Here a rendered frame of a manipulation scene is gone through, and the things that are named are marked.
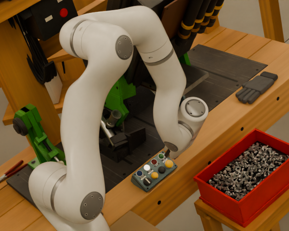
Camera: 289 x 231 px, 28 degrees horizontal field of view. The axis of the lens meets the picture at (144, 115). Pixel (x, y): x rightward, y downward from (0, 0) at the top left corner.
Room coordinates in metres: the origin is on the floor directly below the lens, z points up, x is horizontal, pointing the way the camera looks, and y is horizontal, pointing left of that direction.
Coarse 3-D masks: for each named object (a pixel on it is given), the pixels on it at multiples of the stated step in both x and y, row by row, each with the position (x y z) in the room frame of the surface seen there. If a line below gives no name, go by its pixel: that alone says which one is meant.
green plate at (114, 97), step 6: (120, 78) 1.78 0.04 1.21; (114, 84) 1.79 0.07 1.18; (120, 84) 1.77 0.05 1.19; (126, 84) 1.80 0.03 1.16; (132, 84) 1.81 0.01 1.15; (114, 90) 1.79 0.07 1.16; (120, 90) 1.77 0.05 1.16; (126, 90) 1.79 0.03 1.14; (132, 90) 1.81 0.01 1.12; (108, 96) 1.83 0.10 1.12; (114, 96) 1.79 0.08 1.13; (120, 96) 1.76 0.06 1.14; (126, 96) 1.79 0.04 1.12; (108, 102) 1.83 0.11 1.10; (114, 102) 1.79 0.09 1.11; (120, 102) 1.76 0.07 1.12; (114, 108) 1.79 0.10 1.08
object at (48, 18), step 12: (48, 0) 2.00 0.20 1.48; (60, 0) 2.02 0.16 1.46; (72, 0) 2.04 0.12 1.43; (36, 12) 1.97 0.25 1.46; (48, 12) 1.99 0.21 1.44; (60, 12) 2.01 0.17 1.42; (72, 12) 2.03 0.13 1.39; (36, 24) 1.96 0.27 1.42; (48, 24) 1.98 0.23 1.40; (60, 24) 2.00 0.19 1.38; (36, 36) 2.00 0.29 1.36; (48, 36) 1.97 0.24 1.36
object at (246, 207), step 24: (240, 144) 1.58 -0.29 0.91; (264, 144) 1.58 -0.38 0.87; (288, 144) 1.48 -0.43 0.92; (216, 168) 1.52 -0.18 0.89; (240, 168) 1.48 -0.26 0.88; (264, 168) 1.45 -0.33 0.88; (288, 168) 1.41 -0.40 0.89; (216, 192) 1.38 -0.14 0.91; (240, 192) 1.38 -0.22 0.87; (264, 192) 1.35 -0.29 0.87; (240, 216) 1.30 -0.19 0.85
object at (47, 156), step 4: (16, 116) 1.87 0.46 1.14; (44, 136) 1.82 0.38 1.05; (36, 140) 1.81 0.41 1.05; (40, 140) 1.81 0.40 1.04; (48, 140) 1.84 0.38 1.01; (36, 144) 1.82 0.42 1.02; (44, 144) 1.81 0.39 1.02; (48, 144) 1.82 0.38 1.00; (52, 144) 1.83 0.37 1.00; (40, 148) 1.81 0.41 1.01; (48, 148) 1.79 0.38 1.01; (52, 148) 1.81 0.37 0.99; (40, 152) 1.81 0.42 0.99; (44, 152) 1.80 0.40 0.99; (48, 152) 1.80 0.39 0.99; (52, 152) 1.78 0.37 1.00; (56, 152) 1.78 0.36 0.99; (44, 156) 1.79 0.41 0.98; (48, 156) 1.78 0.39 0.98; (52, 156) 1.76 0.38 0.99; (56, 156) 1.80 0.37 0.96; (48, 160) 1.78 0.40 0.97
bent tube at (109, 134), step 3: (102, 117) 1.83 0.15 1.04; (102, 120) 1.82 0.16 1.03; (105, 120) 1.82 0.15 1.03; (102, 123) 1.81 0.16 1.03; (105, 123) 1.81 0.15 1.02; (102, 126) 1.80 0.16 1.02; (105, 126) 1.80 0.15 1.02; (102, 129) 1.80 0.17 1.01; (105, 129) 1.79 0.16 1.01; (105, 132) 1.78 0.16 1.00; (108, 132) 1.78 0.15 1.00; (111, 132) 1.78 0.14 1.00; (108, 135) 1.77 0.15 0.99; (111, 135) 1.77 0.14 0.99; (114, 135) 1.77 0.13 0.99; (108, 138) 1.76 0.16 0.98; (111, 144) 1.75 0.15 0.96
